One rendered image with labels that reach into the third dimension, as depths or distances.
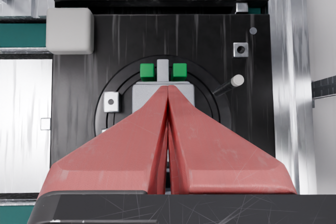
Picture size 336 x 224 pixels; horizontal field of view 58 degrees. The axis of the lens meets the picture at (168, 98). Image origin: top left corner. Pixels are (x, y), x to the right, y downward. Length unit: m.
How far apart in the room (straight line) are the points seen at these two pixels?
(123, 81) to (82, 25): 0.07
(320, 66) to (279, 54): 0.14
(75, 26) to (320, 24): 0.35
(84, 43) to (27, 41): 0.09
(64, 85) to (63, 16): 0.07
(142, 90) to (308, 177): 0.23
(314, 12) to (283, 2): 0.14
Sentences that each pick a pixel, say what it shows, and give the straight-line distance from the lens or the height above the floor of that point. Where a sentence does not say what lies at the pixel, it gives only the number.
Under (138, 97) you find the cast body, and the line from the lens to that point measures 0.21.
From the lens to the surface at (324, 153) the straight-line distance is 0.50.
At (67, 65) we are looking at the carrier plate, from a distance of 0.35.
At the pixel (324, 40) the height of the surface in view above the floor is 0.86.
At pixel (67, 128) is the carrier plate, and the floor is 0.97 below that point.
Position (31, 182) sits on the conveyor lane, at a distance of 0.41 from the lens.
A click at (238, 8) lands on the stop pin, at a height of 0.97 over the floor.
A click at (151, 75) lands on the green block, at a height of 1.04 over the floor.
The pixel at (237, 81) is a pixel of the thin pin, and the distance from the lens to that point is 0.23.
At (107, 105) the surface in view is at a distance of 0.29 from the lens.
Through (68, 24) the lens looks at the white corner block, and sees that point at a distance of 0.33.
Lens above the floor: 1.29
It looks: 85 degrees down
